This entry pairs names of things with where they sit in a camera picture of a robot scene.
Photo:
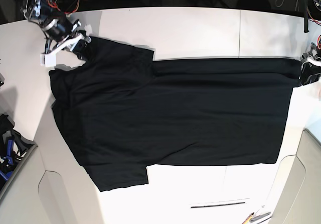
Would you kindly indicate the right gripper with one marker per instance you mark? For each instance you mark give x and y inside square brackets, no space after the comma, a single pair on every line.
[62,31]

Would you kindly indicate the black T-shirt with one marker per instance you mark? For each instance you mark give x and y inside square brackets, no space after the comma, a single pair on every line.
[121,111]

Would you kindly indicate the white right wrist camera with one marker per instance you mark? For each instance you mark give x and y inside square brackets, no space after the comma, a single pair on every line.
[48,60]

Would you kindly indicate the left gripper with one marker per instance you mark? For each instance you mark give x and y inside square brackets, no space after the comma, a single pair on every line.
[311,68]

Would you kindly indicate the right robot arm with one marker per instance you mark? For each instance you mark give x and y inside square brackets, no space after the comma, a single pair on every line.
[38,11]

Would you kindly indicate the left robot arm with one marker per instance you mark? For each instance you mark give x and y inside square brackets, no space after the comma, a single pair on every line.
[311,13]

